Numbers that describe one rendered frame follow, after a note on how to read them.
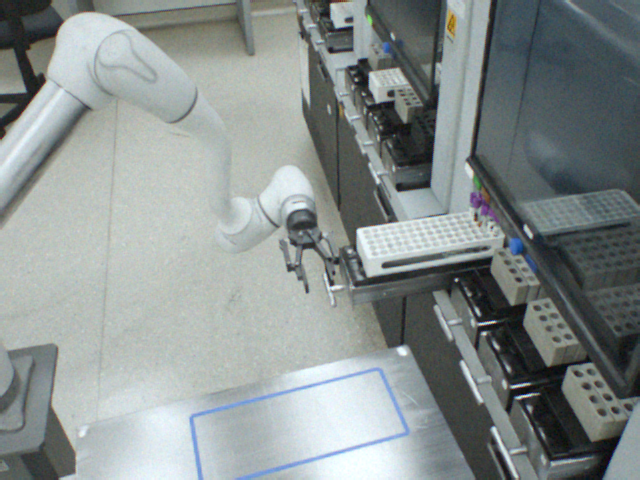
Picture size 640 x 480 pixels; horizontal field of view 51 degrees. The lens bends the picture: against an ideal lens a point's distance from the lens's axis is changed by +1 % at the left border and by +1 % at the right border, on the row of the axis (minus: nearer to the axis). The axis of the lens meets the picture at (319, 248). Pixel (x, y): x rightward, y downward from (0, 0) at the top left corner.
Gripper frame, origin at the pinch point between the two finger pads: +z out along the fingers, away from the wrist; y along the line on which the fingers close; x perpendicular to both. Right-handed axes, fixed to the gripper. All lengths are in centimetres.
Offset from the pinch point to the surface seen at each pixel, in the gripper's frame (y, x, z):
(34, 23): -94, 21, -228
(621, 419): 37, -13, 56
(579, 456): 32, -6, 57
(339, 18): 31, -10, -117
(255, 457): -19, -7, 47
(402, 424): 5.7, -7.4, 45.8
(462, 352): 26.5, 7.0, 22.4
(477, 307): 27.8, -7.1, 23.2
